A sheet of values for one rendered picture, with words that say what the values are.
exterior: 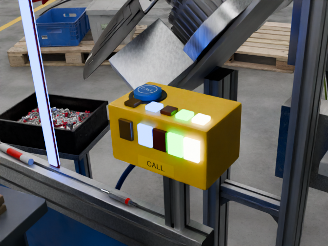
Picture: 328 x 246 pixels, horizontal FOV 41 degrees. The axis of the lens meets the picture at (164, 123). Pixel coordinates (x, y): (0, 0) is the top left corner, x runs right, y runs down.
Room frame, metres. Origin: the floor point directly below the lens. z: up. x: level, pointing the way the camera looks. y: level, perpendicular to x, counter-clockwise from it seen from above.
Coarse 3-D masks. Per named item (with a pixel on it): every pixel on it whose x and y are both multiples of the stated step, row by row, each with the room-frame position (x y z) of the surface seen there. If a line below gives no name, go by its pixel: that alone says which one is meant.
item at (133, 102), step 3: (129, 99) 0.55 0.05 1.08; (132, 99) 0.55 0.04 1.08; (135, 99) 0.55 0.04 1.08; (138, 99) 0.55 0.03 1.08; (126, 102) 0.54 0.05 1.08; (129, 102) 0.54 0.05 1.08; (132, 102) 0.54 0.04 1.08; (135, 102) 0.54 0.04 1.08; (138, 102) 0.54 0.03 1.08; (141, 102) 0.54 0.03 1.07; (126, 105) 0.54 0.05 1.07; (129, 105) 0.54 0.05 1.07; (132, 105) 0.53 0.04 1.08; (135, 105) 0.53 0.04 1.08
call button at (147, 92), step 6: (144, 84) 0.59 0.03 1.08; (150, 84) 0.59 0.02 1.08; (138, 90) 0.57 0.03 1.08; (144, 90) 0.57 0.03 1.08; (150, 90) 0.57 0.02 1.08; (156, 90) 0.57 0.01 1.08; (138, 96) 0.56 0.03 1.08; (144, 96) 0.55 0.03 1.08; (150, 96) 0.55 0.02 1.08; (156, 96) 0.56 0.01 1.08
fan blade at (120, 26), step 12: (132, 0) 1.13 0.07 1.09; (120, 12) 1.14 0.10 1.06; (132, 12) 1.09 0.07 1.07; (108, 24) 1.18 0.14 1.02; (120, 24) 1.09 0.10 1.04; (132, 24) 1.05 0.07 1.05; (108, 36) 1.11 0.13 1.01; (120, 36) 1.06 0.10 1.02; (96, 48) 1.12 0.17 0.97; (108, 48) 1.06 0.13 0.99; (96, 60) 1.06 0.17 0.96; (84, 72) 1.06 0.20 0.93
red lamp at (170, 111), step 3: (168, 105) 0.52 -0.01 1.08; (162, 108) 0.52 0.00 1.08; (165, 108) 0.51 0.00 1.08; (168, 108) 0.51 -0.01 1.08; (171, 108) 0.51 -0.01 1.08; (174, 108) 0.51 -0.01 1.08; (177, 108) 0.51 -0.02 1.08; (162, 111) 0.51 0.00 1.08; (165, 111) 0.51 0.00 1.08; (168, 111) 0.51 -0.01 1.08; (171, 111) 0.51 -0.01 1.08; (174, 111) 0.51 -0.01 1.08; (177, 111) 0.51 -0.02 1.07; (165, 114) 0.51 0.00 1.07; (168, 114) 0.50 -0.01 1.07; (171, 114) 0.50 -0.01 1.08
